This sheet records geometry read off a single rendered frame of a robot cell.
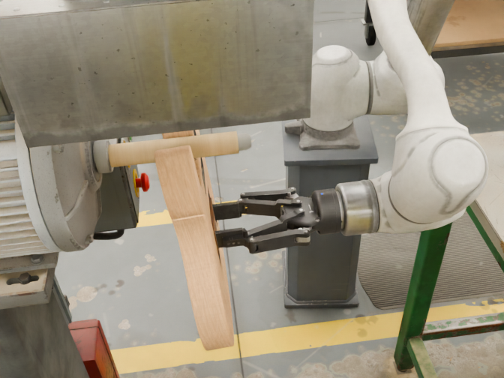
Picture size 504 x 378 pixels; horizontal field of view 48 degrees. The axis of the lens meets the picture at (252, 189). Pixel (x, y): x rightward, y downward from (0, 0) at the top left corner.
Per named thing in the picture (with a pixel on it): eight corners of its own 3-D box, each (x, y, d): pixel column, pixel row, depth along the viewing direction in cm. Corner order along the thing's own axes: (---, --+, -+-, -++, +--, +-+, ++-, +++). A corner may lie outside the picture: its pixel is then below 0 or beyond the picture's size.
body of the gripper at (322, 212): (343, 243, 94) (288, 250, 94) (331, 213, 101) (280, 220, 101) (344, 206, 90) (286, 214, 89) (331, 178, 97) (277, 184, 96)
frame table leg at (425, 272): (397, 376, 190) (447, 164, 131) (391, 361, 194) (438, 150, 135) (412, 373, 190) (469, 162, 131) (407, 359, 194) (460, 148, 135)
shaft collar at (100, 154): (97, 142, 82) (101, 174, 82) (91, 139, 78) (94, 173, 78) (111, 141, 83) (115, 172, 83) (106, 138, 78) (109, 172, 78)
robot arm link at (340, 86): (299, 103, 179) (300, 38, 164) (357, 100, 179) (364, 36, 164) (303, 133, 167) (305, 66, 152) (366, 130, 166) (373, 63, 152)
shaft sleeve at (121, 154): (111, 145, 82) (113, 167, 82) (107, 143, 79) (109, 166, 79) (235, 132, 83) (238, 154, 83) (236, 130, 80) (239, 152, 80)
